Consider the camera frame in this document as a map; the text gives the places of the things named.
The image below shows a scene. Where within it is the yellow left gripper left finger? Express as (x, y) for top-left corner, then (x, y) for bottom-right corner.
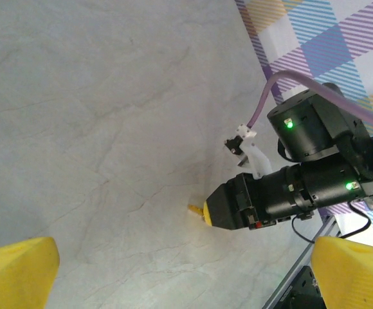
(0, 237), (60, 309)

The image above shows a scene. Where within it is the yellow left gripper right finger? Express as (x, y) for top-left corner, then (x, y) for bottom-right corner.
(311, 236), (373, 309)

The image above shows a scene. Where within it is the silver key with ring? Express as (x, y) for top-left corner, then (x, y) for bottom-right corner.
(186, 203), (206, 223)

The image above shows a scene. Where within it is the thin black cable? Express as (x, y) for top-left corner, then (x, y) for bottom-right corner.
(290, 201), (373, 244)

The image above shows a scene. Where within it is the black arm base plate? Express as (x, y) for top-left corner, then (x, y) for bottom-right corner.
(278, 265), (328, 309)

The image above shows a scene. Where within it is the wide aluminium base rail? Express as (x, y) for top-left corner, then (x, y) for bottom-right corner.
(262, 214), (347, 309)

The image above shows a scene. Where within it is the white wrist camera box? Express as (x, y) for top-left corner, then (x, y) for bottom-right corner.
(224, 124), (273, 180)

